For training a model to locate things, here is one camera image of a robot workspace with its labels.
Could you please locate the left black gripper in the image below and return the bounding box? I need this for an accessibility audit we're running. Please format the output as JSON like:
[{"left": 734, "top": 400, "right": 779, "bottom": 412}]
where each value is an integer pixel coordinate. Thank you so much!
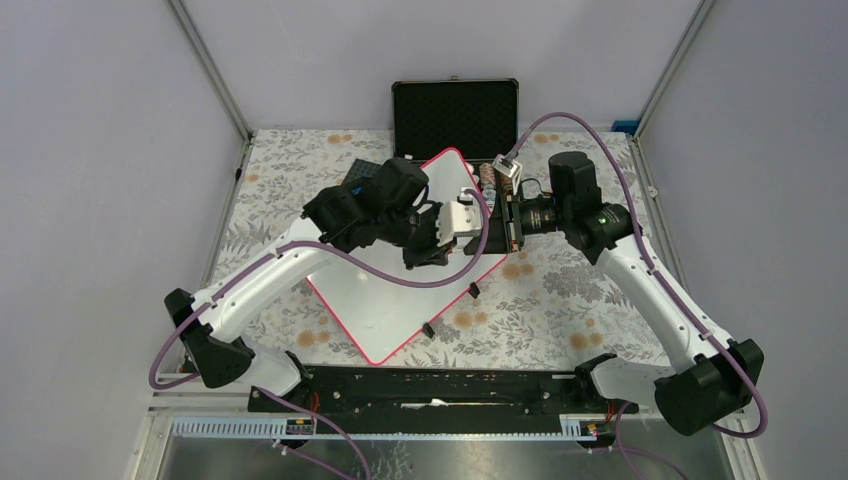
[{"left": 380, "top": 201, "right": 458, "bottom": 270}]

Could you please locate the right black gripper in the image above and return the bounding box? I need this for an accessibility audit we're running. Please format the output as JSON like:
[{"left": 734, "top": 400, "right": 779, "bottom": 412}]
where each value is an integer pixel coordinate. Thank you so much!
[{"left": 464, "top": 189, "right": 571, "bottom": 256}]

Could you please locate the pink framed whiteboard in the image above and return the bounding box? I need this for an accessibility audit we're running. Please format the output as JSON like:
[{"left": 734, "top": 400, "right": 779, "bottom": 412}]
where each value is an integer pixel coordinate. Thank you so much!
[{"left": 306, "top": 148, "right": 506, "bottom": 365}]

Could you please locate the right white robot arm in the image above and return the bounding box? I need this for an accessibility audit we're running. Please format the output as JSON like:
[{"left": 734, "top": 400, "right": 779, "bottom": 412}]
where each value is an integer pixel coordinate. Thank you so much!
[{"left": 480, "top": 151, "right": 768, "bottom": 438}]

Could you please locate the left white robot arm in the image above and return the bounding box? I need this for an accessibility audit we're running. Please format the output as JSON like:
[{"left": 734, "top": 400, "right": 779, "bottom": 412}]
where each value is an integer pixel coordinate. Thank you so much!
[{"left": 161, "top": 158, "right": 463, "bottom": 411}]

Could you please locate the black whiteboard clip upper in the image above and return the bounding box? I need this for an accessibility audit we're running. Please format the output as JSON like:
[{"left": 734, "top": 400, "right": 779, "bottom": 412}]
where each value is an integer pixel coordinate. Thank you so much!
[{"left": 468, "top": 282, "right": 481, "bottom": 299}]

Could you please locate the black whiteboard clip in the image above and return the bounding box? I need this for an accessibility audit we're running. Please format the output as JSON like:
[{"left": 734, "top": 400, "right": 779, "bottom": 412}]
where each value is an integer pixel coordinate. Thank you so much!
[
  {"left": 422, "top": 323, "right": 436, "bottom": 340},
  {"left": 468, "top": 282, "right": 481, "bottom": 299}
]

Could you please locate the black whiteboard clip lower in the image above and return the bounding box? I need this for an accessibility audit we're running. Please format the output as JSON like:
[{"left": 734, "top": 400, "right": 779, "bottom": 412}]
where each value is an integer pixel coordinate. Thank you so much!
[{"left": 422, "top": 323, "right": 436, "bottom": 340}]

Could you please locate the dark grey lego baseplate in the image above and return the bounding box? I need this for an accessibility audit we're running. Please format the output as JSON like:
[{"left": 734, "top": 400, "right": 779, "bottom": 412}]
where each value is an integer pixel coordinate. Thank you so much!
[{"left": 342, "top": 158, "right": 381, "bottom": 184}]

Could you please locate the black poker chip case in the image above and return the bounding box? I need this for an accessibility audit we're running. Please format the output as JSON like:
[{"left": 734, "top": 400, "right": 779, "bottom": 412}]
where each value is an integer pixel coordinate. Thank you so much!
[{"left": 391, "top": 78, "right": 519, "bottom": 178}]

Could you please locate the blue box in corner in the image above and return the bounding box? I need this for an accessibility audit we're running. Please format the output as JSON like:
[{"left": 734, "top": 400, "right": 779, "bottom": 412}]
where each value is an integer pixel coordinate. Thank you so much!
[{"left": 610, "top": 120, "right": 640, "bottom": 135}]

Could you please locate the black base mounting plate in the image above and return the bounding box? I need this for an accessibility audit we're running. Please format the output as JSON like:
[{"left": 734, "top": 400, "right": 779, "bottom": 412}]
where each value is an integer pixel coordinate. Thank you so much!
[{"left": 284, "top": 365, "right": 625, "bottom": 430}]

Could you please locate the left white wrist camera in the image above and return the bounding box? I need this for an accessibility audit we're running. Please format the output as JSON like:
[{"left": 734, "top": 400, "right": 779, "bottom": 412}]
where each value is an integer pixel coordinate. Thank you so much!
[{"left": 436, "top": 188, "right": 488, "bottom": 245}]

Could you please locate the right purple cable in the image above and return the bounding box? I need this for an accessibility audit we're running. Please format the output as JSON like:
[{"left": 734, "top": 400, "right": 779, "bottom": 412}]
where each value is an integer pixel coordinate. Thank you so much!
[{"left": 510, "top": 111, "right": 770, "bottom": 440}]

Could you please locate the purple cable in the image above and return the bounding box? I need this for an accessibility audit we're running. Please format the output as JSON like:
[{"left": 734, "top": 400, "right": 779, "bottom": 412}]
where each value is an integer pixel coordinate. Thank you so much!
[
  {"left": 510, "top": 111, "right": 770, "bottom": 440},
  {"left": 148, "top": 187, "right": 492, "bottom": 392}
]

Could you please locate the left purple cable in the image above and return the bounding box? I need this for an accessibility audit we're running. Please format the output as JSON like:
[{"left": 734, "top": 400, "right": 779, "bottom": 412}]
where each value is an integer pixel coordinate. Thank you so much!
[{"left": 148, "top": 187, "right": 492, "bottom": 392}]

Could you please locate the white slotted cable duct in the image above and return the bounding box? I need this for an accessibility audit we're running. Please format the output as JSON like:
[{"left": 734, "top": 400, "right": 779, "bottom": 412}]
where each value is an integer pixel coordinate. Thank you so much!
[{"left": 170, "top": 415, "right": 597, "bottom": 442}]

